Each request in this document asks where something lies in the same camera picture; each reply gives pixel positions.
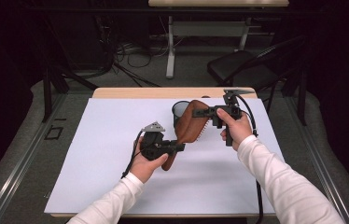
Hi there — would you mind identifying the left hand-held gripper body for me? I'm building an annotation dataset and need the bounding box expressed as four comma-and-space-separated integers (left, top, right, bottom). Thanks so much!
139, 120, 178, 161

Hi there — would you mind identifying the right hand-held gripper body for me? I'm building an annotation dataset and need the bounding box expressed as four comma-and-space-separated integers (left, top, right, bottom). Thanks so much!
211, 88, 256, 147

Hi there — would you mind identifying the brown wooden hairbrush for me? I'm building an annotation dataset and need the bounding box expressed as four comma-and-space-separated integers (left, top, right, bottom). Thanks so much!
161, 99, 212, 172

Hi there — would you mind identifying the black mesh pen cup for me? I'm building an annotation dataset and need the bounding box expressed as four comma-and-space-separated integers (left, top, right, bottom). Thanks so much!
171, 100, 192, 129

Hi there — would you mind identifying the person's right hand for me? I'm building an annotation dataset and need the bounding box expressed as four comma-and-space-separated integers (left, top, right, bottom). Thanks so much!
216, 107, 255, 152

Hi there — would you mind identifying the person's left hand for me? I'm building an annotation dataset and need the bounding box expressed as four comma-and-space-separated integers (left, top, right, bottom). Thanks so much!
129, 136, 170, 185

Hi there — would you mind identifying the black folding chair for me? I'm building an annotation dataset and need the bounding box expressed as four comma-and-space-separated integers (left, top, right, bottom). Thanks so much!
206, 34, 307, 94

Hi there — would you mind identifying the white table sheet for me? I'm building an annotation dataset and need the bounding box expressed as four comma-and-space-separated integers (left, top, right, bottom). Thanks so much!
44, 97, 286, 216

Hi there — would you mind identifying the white-framed desk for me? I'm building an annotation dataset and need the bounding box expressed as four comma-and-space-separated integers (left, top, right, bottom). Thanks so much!
147, 0, 290, 79

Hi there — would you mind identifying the black metal stand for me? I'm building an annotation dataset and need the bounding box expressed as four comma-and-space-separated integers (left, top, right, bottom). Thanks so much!
40, 15, 99, 124

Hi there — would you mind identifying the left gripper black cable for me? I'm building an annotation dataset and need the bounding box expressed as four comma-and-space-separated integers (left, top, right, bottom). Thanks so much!
120, 130, 144, 180

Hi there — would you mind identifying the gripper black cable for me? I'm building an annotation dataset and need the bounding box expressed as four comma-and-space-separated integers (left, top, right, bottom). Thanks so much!
120, 130, 144, 180
232, 92, 264, 224

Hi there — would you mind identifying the tangle of floor cables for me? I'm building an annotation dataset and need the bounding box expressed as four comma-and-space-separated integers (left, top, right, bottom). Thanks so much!
101, 15, 176, 88

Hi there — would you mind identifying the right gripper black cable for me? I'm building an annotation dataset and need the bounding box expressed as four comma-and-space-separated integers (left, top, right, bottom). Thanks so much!
232, 92, 264, 224

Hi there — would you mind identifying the metal floor rail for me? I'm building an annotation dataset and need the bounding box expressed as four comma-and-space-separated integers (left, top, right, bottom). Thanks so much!
0, 92, 68, 224
290, 92, 349, 224

